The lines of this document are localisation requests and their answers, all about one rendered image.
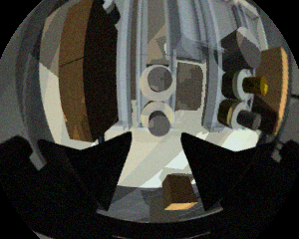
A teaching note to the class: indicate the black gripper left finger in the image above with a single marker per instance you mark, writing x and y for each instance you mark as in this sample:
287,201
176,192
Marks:
97,168

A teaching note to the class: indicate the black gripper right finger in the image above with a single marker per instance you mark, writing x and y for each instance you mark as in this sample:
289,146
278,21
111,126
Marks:
216,169

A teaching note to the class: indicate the black flat bar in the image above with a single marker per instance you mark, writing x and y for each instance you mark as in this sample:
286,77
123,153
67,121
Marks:
101,139

